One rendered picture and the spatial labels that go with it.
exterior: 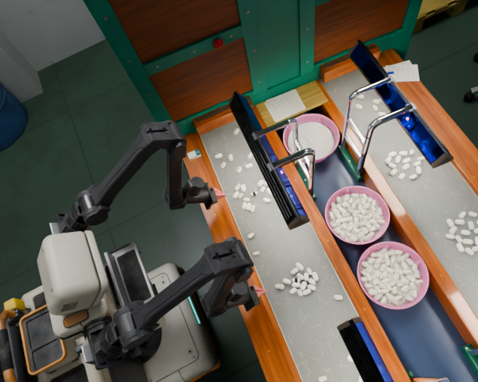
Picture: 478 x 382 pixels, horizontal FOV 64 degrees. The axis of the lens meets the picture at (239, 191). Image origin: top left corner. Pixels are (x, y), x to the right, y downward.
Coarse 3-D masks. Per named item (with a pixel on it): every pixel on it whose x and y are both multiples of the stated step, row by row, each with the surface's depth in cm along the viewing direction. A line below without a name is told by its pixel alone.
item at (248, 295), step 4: (248, 284) 142; (248, 288) 140; (248, 292) 140; (244, 296) 138; (248, 296) 139; (252, 296) 139; (240, 300) 136; (244, 300) 138; (248, 300) 139; (252, 300) 138; (240, 304) 137; (244, 304) 142; (248, 304) 140; (252, 304) 138; (256, 304) 138; (248, 308) 140
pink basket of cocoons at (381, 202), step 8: (336, 192) 167; (344, 192) 169; (352, 192) 170; (360, 192) 169; (368, 192) 167; (376, 200) 166; (384, 200) 162; (328, 208) 167; (384, 208) 163; (328, 216) 167; (384, 216) 163; (328, 224) 162; (384, 224) 161; (384, 232) 156; (344, 240) 158
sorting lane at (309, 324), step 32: (224, 128) 195; (224, 160) 187; (224, 192) 179; (256, 224) 170; (256, 256) 164; (288, 256) 162; (320, 256) 159; (288, 288) 156; (320, 288) 154; (288, 320) 151; (320, 320) 149; (320, 352) 144
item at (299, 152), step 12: (288, 120) 145; (264, 132) 145; (300, 144) 158; (288, 156) 139; (300, 156) 139; (312, 156) 142; (276, 168) 138; (300, 168) 181; (312, 168) 151; (312, 180) 160; (312, 192) 170
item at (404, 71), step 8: (392, 64) 192; (400, 64) 191; (408, 64) 190; (416, 64) 190; (392, 72) 189; (400, 72) 189; (408, 72) 188; (416, 72) 188; (400, 80) 187; (408, 80) 186; (416, 80) 186
